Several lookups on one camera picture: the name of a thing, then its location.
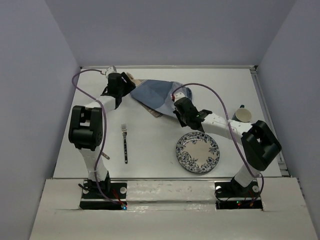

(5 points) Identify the blue patchwork cloth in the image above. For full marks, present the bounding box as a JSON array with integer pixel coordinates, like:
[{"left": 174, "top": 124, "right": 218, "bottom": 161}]
[{"left": 126, "top": 72, "right": 182, "bottom": 119}]

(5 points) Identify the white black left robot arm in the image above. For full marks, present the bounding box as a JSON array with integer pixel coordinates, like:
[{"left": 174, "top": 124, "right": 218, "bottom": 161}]
[{"left": 68, "top": 72, "right": 136, "bottom": 198}]

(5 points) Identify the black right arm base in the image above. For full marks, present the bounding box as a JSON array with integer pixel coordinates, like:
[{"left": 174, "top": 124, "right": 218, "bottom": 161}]
[{"left": 214, "top": 179, "right": 263, "bottom": 210}]

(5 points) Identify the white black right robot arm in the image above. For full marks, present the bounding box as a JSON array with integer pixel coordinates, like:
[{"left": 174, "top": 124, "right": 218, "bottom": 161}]
[{"left": 172, "top": 95, "right": 282, "bottom": 196}]

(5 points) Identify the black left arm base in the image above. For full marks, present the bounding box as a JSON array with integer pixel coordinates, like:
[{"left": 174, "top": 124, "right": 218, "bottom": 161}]
[{"left": 78, "top": 174, "right": 128, "bottom": 211}]

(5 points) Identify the blue floral plate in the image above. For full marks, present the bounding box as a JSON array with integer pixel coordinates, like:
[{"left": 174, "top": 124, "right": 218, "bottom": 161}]
[{"left": 175, "top": 131, "right": 220, "bottom": 174}]

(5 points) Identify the green mug white inside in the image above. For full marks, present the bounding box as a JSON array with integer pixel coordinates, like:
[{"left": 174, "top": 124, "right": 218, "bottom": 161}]
[{"left": 232, "top": 104, "right": 252, "bottom": 123}]

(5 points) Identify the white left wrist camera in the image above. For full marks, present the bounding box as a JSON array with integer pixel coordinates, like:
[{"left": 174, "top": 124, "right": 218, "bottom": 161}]
[{"left": 101, "top": 65, "right": 117, "bottom": 78}]

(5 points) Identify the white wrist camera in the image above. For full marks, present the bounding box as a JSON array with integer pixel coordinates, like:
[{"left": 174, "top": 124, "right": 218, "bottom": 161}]
[
  {"left": 171, "top": 91, "right": 186, "bottom": 102},
  {"left": 101, "top": 65, "right": 117, "bottom": 78}
]

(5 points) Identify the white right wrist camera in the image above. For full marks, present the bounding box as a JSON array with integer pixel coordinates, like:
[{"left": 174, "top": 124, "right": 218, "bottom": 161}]
[{"left": 171, "top": 91, "right": 186, "bottom": 102}]

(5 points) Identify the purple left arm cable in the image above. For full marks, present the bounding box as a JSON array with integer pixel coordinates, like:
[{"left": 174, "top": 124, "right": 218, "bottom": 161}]
[{"left": 71, "top": 68, "right": 126, "bottom": 207}]

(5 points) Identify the black-handled fork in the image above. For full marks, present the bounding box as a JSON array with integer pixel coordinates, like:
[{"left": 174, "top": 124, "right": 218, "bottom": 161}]
[{"left": 121, "top": 124, "right": 128, "bottom": 164}]

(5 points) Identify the black-handled steak knife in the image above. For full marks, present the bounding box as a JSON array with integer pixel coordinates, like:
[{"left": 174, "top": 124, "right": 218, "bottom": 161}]
[{"left": 101, "top": 151, "right": 110, "bottom": 160}]

